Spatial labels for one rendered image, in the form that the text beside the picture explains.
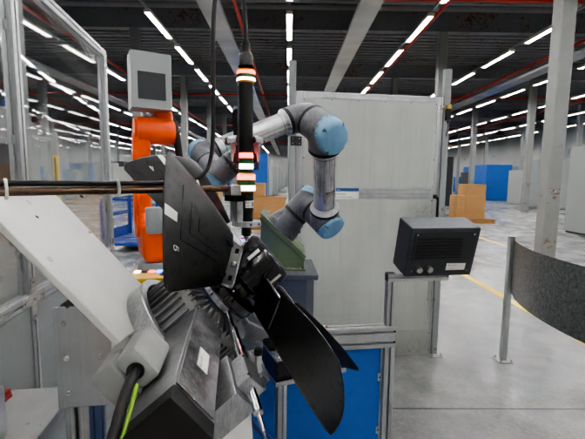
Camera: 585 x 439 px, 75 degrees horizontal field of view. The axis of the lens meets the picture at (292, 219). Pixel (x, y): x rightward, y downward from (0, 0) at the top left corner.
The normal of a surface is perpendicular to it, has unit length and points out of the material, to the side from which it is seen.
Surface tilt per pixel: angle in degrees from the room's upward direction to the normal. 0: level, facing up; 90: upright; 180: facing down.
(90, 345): 90
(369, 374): 90
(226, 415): 102
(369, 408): 90
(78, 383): 90
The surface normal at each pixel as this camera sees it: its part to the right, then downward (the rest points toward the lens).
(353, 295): 0.15, 0.11
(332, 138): 0.51, 0.47
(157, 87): 0.47, 0.10
